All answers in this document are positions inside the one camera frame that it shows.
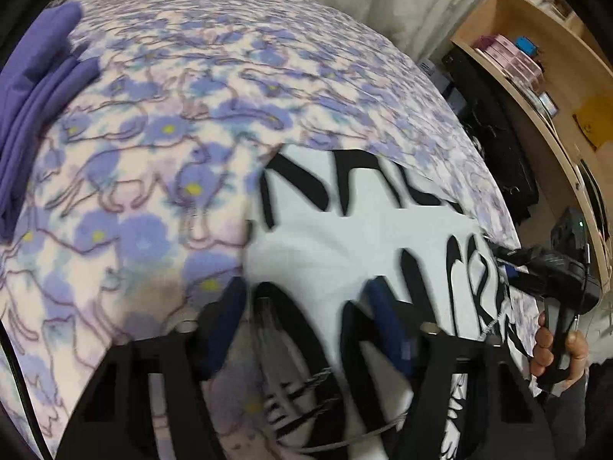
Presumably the yellow envelope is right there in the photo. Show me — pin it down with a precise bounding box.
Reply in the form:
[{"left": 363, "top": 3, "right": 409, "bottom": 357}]
[{"left": 572, "top": 96, "right": 613, "bottom": 152}]

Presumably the stack of pink boxes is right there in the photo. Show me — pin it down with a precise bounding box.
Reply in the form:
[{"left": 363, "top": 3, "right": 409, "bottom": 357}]
[{"left": 472, "top": 34, "right": 544, "bottom": 89}]

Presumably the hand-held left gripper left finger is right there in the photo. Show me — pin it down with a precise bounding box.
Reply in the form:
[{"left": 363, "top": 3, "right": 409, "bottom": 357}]
[{"left": 55, "top": 275, "right": 247, "bottom": 460}]

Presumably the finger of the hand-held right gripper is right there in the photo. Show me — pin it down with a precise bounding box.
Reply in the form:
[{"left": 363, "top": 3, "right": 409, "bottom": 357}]
[
  {"left": 498, "top": 263, "right": 526, "bottom": 289},
  {"left": 487, "top": 243, "right": 524, "bottom": 262}
]

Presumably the black and white printed garment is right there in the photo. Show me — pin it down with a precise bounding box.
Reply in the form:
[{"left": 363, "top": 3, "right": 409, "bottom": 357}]
[{"left": 211, "top": 146, "right": 520, "bottom": 460}]

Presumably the purple floral cat blanket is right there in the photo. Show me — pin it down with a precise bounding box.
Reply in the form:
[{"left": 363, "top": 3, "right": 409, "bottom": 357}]
[{"left": 0, "top": 0, "right": 542, "bottom": 460}]

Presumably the person's right forearm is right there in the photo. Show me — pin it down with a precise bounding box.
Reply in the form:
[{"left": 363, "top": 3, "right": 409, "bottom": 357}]
[{"left": 539, "top": 363, "right": 613, "bottom": 460}]

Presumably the wooden shelf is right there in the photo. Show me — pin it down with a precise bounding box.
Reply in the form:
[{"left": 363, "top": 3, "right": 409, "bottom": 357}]
[{"left": 450, "top": 0, "right": 613, "bottom": 293}]

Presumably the person's right hand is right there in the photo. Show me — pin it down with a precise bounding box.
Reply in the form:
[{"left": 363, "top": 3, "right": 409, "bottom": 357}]
[{"left": 529, "top": 313, "right": 590, "bottom": 390}]

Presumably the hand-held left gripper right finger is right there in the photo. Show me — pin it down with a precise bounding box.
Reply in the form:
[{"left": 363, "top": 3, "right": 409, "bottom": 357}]
[{"left": 342, "top": 275, "right": 556, "bottom": 460}]

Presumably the purple folded garment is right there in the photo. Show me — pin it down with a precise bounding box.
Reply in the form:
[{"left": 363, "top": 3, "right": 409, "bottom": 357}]
[{"left": 0, "top": 1, "right": 101, "bottom": 240}]

